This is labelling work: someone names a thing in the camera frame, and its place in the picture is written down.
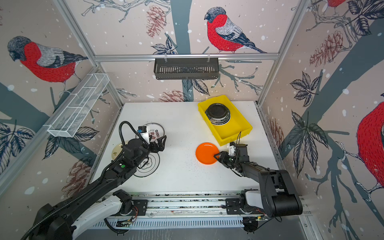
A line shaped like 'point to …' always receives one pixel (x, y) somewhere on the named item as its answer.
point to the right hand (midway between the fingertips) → (216, 158)
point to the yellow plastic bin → (237, 126)
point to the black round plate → (217, 112)
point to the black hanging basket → (177, 70)
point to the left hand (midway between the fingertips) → (158, 136)
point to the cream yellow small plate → (117, 149)
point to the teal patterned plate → (219, 122)
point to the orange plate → (205, 152)
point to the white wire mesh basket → (77, 106)
